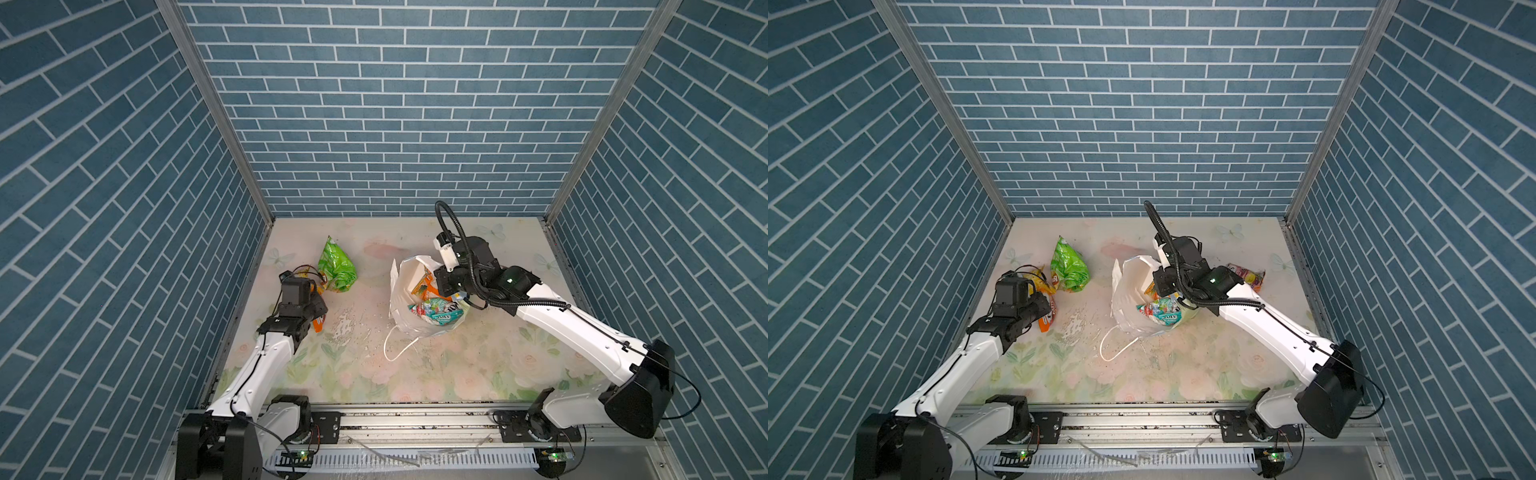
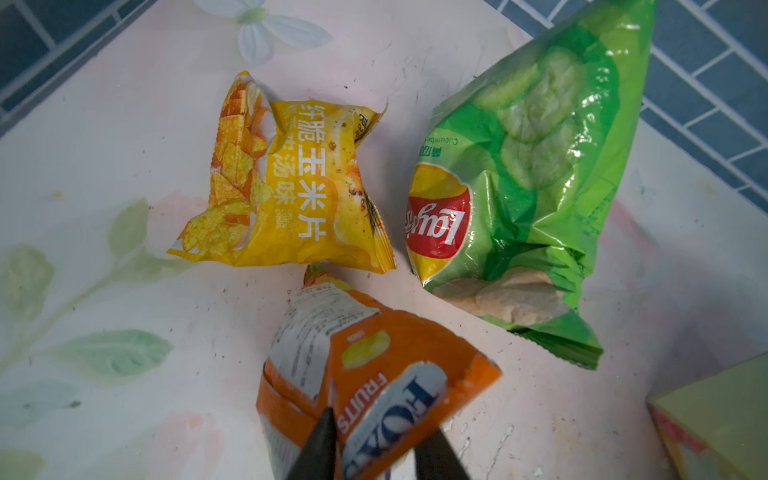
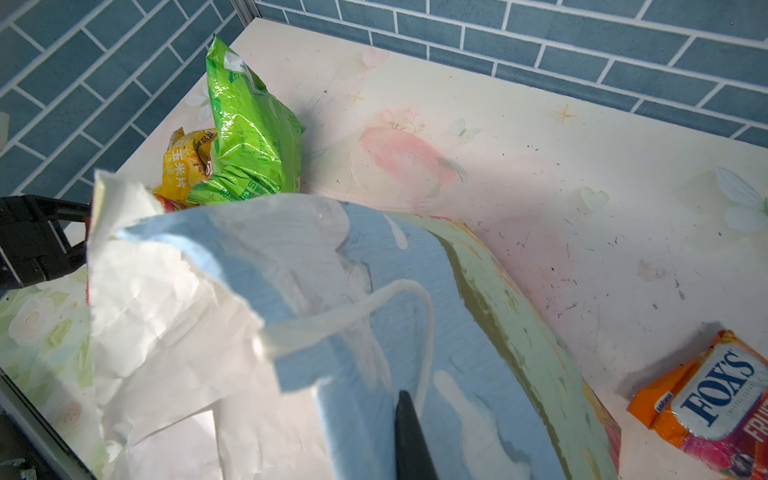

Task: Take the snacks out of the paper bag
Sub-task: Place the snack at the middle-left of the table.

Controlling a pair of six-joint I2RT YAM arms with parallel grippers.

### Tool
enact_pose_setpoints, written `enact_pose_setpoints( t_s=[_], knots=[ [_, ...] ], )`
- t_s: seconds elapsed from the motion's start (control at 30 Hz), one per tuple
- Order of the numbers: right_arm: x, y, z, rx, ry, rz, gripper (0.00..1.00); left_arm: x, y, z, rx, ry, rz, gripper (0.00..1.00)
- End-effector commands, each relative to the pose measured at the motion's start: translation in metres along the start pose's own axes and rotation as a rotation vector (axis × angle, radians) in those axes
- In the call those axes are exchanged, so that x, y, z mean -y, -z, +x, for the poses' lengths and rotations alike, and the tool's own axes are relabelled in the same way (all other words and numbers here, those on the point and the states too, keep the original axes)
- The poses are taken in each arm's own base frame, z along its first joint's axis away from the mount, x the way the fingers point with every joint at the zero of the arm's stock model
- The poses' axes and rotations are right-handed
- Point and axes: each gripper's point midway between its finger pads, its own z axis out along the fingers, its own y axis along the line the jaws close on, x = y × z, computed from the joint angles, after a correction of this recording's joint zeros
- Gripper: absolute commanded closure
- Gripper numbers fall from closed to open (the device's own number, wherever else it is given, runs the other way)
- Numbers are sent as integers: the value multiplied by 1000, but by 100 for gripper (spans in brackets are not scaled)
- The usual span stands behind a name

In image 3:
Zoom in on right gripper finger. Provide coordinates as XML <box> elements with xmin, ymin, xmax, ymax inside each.
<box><xmin>394</xmin><ymin>390</ymin><xmax>438</xmax><ymax>480</ymax></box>

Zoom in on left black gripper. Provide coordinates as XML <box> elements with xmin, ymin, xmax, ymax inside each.
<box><xmin>1</xmin><ymin>195</ymin><xmax>90</xmax><ymax>291</ymax></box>

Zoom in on yellow snack bag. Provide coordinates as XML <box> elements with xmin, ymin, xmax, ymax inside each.
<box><xmin>153</xmin><ymin>128</ymin><xmax>218</xmax><ymax>211</ymax></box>

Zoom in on green floral paper bag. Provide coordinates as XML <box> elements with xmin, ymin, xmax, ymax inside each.
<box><xmin>87</xmin><ymin>171</ymin><xmax>621</xmax><ymax>479</ymax></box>

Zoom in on green snack bag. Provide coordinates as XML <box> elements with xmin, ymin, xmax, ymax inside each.
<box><xmin>186</xmin><ymin>37</ymin><xmax>305</xmax><ymax>205</ymax></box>

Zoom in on Fox's fruits candy bag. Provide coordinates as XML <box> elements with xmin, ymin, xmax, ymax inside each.
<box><xmin>628</xmin><ymin>330</ymin><xmax>767</xmax><ymax>479</ymax></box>

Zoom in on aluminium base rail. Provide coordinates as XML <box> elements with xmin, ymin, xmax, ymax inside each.
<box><xmin>1</xmin><ymin>371</ymin><xmax>96</xmax><ymax>480</ymax></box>

